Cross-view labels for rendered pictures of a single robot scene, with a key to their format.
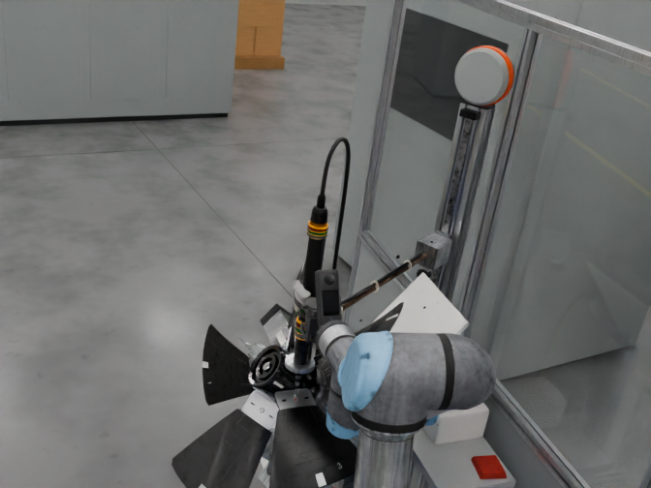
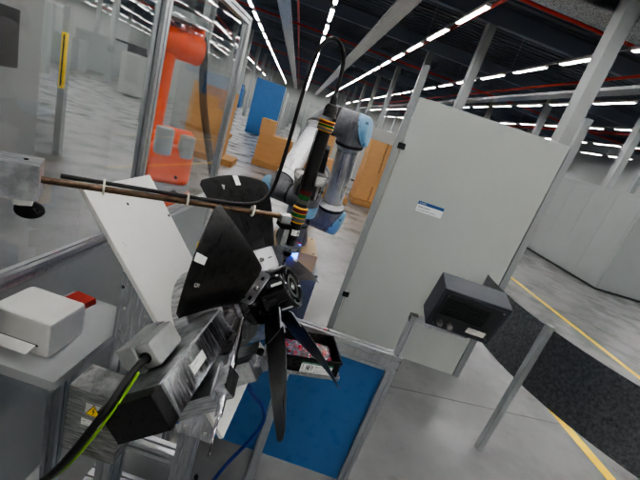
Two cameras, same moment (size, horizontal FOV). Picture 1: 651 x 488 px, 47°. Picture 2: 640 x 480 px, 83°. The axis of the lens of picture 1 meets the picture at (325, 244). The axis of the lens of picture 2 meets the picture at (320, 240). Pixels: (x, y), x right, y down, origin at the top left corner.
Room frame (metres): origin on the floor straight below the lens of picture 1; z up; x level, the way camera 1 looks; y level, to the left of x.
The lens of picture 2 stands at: (2.33, 0.48, 1.65)
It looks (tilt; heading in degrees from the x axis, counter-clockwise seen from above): 18 degrees down; 203
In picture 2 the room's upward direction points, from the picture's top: 18 degrees clockwise
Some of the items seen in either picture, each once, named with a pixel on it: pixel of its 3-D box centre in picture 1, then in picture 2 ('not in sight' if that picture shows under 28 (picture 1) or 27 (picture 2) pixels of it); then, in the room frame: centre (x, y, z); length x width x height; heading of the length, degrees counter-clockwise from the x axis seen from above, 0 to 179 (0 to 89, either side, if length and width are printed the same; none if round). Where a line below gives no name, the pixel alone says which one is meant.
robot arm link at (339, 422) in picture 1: (355, 407); (304, 200); (1.22, -0.10, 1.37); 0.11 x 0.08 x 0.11; 101
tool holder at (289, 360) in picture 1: (304, 346); (290, 231); (1.47, 0.02, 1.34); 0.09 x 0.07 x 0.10; 148
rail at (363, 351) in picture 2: not in sight; (296, 329); (1.09, -0.03, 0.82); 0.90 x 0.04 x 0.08; 113
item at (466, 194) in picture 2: not in sight; (442, 238); (-0.57, 0.20, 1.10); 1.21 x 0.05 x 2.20; 113
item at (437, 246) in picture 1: (433, 250); (7, 174); (1.99, -0.31, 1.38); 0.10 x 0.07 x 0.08; 148
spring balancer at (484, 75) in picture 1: (484, 76); not in sight; (2.07, -0.37, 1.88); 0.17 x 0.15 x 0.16; 23
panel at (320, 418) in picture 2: not in sight; (273, 396); (1.09, -0.03, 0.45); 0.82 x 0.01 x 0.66; 113
